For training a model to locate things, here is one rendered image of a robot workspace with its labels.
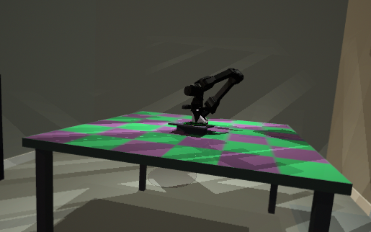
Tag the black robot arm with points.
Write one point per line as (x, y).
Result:
(207, 82)

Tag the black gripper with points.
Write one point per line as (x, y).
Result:
(200, 110)

